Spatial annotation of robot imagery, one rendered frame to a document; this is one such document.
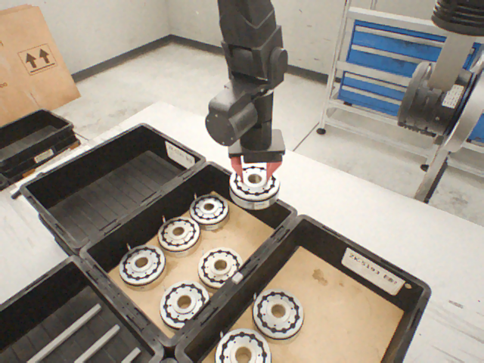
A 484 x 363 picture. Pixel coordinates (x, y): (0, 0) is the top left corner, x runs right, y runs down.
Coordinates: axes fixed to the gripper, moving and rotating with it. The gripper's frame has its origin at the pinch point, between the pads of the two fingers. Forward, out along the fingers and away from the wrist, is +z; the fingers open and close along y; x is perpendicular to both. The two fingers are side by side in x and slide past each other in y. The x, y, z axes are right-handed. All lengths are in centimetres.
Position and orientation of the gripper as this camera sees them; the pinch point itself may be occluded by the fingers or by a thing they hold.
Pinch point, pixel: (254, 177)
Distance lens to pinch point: 63.0
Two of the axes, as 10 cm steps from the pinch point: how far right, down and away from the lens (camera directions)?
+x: -0.7, -7.0, 7.1
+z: 0.2, 7.1, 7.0
